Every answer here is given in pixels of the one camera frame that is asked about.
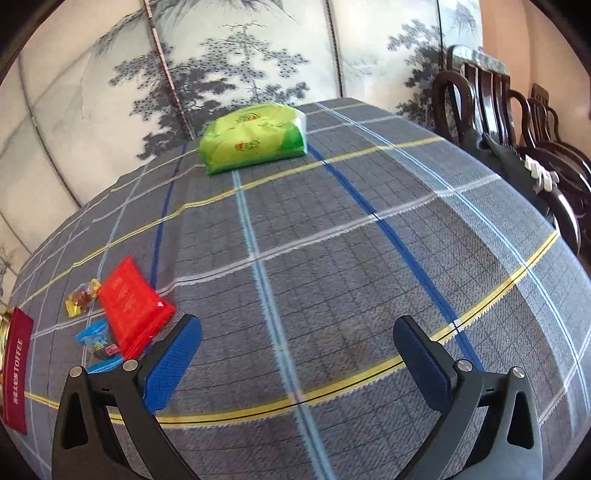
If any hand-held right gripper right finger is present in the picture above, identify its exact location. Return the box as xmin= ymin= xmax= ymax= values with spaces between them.
xmin=392 ymin=316 xmax=544 ymax=480

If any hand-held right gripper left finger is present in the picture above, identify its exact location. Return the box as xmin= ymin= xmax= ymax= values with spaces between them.
xmin=52 ymin=314 xmax=204 ymax=480

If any red snack packet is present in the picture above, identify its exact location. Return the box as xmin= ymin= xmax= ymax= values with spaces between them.
xmin=98 ymin=256 xmax=176 ymax=361

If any yellow candy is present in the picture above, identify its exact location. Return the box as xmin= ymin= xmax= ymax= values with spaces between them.
xmin=65 ymin=278 xmax=102 ymax=318

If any red toffee tin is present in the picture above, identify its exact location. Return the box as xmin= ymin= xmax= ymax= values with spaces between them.
xmin=0 ymin=307 xmax=36 ymax=435

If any grey plaid tablecloth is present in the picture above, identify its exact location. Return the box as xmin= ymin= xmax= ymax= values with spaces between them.
xmin=4 ymin=97 xmax=591 ymax=480

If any black bag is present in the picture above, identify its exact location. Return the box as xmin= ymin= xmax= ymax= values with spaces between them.
xmin=462 ymin=129 xmax=561 ymax=227

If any white glove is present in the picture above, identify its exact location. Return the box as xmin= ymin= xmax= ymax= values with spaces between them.
xmin=524 ymin=156 xmax=559 ymax=195

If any green tissue pack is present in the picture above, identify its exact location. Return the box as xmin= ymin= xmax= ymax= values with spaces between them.
xmin=199 ymin=104 xmax=308 ymax=176

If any ink painting folding screen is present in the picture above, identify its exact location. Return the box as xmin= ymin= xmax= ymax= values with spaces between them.
xmin=0 ymin=0 xmax=483 ymax=296

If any dark wooden chair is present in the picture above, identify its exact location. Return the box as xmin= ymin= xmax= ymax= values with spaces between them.
xmin=508 ymin=83 xmax=591 ymax=197
xmin=431 ymin=44 xmax=583 ymax=257

